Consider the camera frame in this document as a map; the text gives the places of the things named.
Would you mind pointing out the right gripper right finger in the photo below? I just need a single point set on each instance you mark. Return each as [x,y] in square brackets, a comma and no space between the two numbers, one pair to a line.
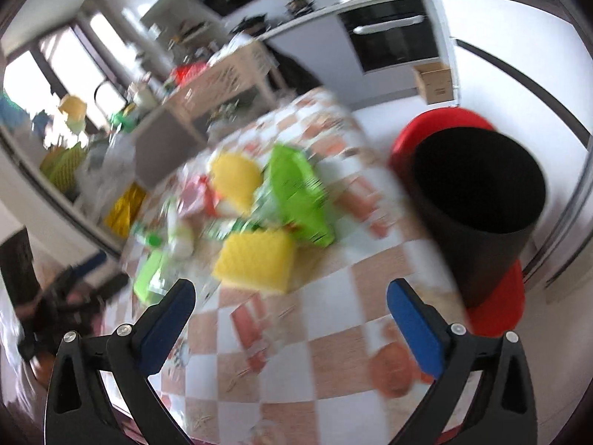
[503,408]

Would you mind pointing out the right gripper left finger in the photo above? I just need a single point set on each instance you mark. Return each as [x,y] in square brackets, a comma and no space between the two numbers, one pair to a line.
[78,409]

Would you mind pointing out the yellow corrugated sponge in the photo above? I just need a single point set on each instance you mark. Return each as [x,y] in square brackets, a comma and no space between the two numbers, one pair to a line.
[236,178]

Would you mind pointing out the green snack bag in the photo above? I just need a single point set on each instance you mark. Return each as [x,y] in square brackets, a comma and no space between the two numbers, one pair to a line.
[292,196]

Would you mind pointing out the green cap milk bottle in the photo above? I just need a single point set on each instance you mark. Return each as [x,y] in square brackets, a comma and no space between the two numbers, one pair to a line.
[146,236]

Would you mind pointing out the red paper cup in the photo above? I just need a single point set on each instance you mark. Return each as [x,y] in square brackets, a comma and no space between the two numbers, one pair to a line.
[199,197]

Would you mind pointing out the black trash bin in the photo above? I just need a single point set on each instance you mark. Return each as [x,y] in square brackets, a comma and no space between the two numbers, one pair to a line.
[480,195]

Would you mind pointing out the black kitchen faucet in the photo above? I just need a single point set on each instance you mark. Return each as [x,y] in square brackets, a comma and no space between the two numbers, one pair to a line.
[108,98]

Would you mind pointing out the red plastic stool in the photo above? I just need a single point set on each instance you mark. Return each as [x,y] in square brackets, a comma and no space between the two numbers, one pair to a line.
[505,306]

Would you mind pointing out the gold foil bag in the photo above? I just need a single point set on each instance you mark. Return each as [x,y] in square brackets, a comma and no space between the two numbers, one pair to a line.
[125,211]

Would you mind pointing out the green plastic basket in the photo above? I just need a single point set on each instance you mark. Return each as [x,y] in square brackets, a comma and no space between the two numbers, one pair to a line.
[60,164]

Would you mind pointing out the clear plastic bag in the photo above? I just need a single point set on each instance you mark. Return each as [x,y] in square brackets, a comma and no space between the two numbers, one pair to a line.
[106,173]

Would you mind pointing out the yellow plastic cup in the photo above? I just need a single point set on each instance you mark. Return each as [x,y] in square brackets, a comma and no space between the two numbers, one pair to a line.
[74,107]

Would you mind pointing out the checkered tablecloth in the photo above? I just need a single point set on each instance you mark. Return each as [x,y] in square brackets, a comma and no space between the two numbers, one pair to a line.
[324,363]

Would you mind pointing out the beige plastic chair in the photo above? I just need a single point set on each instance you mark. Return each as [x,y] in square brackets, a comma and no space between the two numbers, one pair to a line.
[245,67]

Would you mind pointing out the red plastic basket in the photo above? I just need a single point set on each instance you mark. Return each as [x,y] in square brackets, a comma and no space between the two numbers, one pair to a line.
[184,73]

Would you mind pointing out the black jacket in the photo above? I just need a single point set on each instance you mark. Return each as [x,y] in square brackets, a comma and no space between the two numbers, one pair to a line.
[296,76]

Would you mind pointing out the cardboard box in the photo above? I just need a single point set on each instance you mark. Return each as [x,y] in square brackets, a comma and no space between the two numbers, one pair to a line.
[434,82]

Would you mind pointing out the white refrigerator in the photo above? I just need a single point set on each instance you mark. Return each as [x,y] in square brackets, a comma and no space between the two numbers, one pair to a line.
[523,65]

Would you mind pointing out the black built-in oven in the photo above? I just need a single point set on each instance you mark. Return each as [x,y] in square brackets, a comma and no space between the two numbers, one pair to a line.
[390,33]

